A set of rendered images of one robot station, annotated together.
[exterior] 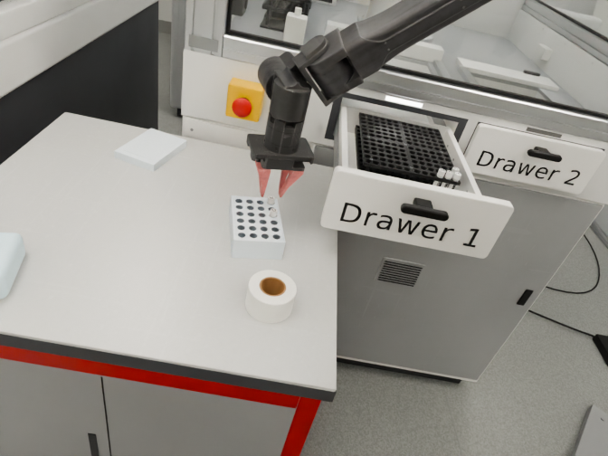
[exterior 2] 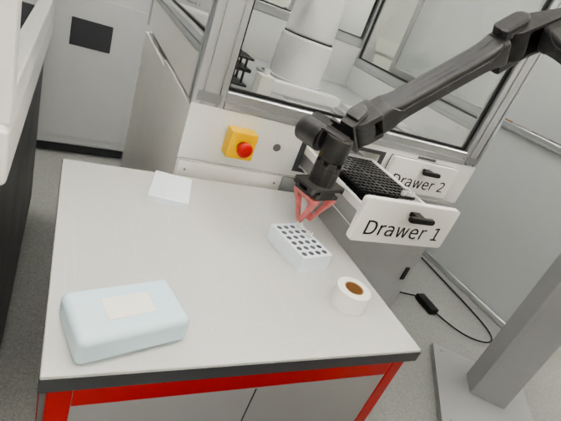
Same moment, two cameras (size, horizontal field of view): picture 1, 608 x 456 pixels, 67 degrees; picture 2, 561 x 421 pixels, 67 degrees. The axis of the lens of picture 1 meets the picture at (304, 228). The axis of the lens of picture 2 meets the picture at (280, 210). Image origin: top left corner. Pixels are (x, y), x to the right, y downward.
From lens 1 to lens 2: 0.51 m
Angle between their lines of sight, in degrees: 25
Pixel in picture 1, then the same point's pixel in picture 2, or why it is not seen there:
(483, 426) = not seen: hidden behind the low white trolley
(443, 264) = (358, 258)
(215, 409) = (329, 392)
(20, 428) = not seen: outside the picture
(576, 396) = (421, 339)
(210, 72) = (210, 121)
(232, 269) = (305, 281)
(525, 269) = (406, 252)
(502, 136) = (406, 163)
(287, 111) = (341, 158)
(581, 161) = (446, 176)
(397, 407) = not seen: hidden behind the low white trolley
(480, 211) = (443, 216)
